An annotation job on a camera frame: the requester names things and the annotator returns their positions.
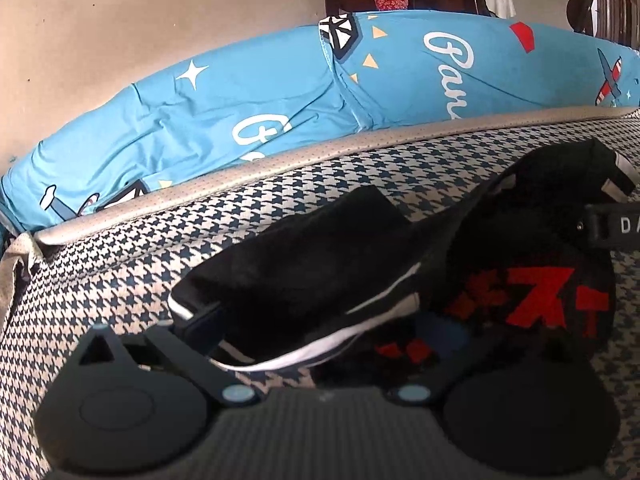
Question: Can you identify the black garment red print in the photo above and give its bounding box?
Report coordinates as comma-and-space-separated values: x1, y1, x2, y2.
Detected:
168, 139, 639, 390

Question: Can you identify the houndstooth mattress cover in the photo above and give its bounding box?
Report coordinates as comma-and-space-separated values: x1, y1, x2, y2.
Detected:
1, 108, 639, 479

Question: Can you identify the blue cartoon print bedsheet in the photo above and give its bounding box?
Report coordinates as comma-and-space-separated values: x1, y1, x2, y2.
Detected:
1, 10, 639, 235

